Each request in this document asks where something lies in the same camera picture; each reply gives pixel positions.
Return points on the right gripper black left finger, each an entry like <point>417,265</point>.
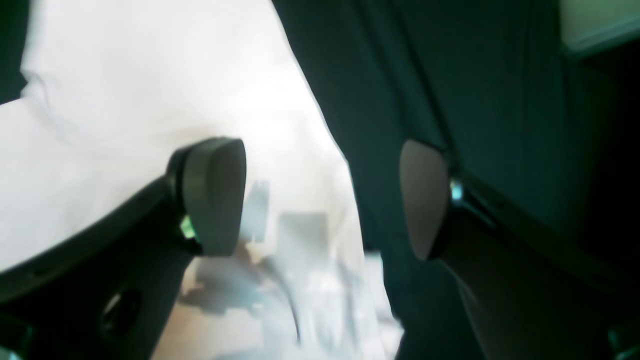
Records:
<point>107,292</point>

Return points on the black table cloth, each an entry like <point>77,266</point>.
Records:
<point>492,87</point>

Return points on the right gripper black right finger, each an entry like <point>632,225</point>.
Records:
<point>528,293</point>

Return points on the pale pink T-shirt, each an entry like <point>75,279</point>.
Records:
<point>113,88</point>

